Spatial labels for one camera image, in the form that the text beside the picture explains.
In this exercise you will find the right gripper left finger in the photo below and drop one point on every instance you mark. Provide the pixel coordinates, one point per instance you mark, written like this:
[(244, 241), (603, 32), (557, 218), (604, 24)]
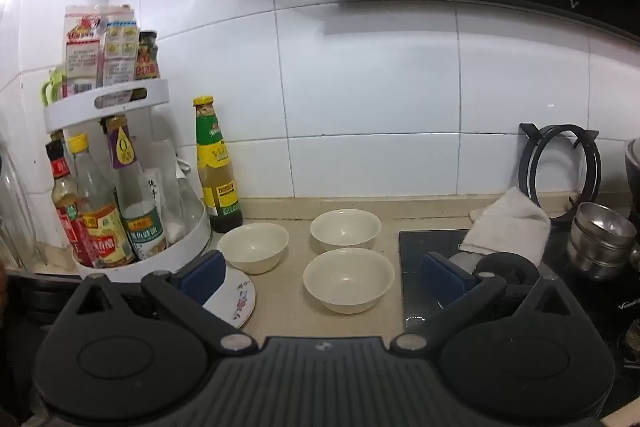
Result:
[(183, 294)]

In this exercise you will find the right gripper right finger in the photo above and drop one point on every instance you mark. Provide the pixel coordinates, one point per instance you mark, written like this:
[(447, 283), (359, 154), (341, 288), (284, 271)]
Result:
[(462, 296)]

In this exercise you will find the large floral plate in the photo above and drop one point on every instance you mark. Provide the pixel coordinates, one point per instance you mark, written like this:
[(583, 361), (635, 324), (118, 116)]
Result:
[(235, 300)]

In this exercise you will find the cream bowl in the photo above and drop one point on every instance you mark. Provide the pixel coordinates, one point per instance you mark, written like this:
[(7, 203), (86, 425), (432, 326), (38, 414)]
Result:
[(345, 228), (349, 280), (255, 248)]

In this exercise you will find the cream bowl front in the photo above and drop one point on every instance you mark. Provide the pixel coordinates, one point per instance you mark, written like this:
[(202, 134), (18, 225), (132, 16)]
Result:
[(349, 280)]

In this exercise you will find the cream bowl back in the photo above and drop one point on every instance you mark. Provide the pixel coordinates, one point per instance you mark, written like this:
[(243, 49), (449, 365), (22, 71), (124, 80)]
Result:
[(345, 228)]

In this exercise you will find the stove burner with cap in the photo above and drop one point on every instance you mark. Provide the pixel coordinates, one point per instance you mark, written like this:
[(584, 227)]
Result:
[(515, 269)]

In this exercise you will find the green label fish soy bottle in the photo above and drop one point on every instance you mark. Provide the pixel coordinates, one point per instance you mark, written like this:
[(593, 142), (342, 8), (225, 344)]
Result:
[(136, 202)]

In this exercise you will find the yellow label vinegar bottle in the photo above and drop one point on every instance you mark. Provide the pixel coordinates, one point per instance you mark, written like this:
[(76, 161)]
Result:
[(98, 208)]

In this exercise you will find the white cloth on stove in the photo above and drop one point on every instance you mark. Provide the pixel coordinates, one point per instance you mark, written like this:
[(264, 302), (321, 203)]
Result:
[(512, 224)]

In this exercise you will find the green yellow sauce bottle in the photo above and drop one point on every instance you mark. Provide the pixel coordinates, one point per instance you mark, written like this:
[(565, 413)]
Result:
[(220, 194)]

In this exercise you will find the red label soy sauce bottle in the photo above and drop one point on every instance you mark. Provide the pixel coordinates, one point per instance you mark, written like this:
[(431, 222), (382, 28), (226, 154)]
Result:
[(66, 200)]

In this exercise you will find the clear glass jar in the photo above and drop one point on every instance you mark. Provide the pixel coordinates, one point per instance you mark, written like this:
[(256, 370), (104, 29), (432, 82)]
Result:
[(19, 247)]

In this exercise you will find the small chili sauce jar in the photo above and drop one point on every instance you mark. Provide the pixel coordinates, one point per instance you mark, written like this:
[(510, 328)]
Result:
[(146, 66)]

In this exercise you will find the green funnel cup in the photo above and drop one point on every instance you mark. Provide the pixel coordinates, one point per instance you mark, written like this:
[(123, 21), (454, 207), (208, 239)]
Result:
[(54, 89)]

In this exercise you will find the yellow seasoning packet box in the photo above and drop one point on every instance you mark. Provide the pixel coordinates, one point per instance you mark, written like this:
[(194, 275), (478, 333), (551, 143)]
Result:
[(119, 45)]

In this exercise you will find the white seasoning box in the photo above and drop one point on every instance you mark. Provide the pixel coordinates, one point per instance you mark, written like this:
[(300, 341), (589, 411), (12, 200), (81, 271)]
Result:
[(84, 27)]

